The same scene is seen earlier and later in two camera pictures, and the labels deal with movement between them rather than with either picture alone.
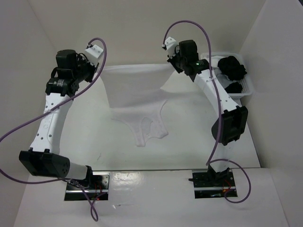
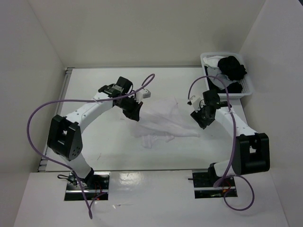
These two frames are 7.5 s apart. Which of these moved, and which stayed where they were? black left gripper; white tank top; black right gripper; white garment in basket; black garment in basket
Moved: black right gripper; black left gripper; white tank top
Stayed: white garment in basket; black garment in basket
